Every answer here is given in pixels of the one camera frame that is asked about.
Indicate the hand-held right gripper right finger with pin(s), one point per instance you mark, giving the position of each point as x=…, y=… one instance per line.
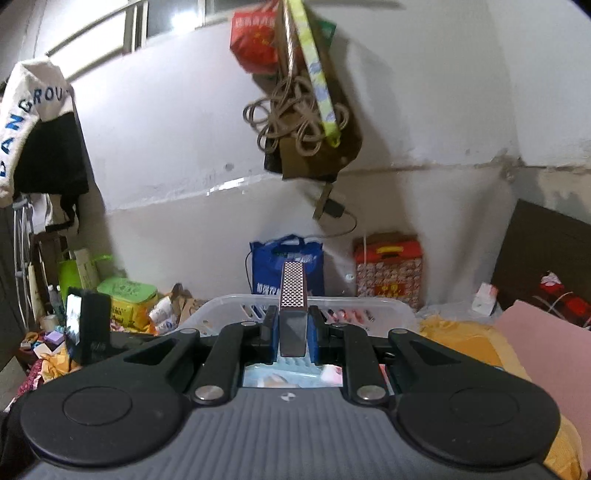
x=313, y=337

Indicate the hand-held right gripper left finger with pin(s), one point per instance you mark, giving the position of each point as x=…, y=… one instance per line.
x=274, y=337

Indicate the clear plastic basket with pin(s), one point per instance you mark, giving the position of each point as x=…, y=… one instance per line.
x=231, y=302

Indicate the light green bag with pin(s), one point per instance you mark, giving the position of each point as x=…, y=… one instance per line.
x=69, y=277

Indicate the white snack packet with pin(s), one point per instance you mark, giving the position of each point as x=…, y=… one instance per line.
x=161, y=314

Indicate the blue tote bag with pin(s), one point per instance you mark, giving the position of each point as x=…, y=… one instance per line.
x=265, y=267

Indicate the brown printed paper bag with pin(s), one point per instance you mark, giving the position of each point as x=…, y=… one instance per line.
x=187, y=304

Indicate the red patterned gift box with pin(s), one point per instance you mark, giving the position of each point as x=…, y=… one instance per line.
x=388, y=277

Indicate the black charger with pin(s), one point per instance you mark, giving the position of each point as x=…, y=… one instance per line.
x=333, y=208

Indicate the orange quilt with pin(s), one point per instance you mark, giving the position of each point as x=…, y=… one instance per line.
x=461, y=337

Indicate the white and black jacket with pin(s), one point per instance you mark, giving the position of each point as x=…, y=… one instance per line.
x=51, y=157

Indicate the brown hanging bag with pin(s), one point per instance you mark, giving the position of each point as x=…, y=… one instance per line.
x=318, y=161

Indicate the small white box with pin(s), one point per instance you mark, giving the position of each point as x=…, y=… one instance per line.
x=485, y=297

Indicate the pink cloth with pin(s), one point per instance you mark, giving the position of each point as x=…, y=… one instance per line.
x=545, y=350

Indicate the dark wooden headboard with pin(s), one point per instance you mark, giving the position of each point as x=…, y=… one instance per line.
x=535, y=240

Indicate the red and black cloth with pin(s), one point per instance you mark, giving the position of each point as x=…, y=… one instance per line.
x=572, y=304

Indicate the green patterned long box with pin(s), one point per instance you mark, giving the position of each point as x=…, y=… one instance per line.
x=314, y=69

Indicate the red hanging bag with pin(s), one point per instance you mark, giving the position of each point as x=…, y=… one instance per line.
x=254, y=41

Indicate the window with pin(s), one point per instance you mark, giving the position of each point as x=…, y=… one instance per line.
x=134, y=27

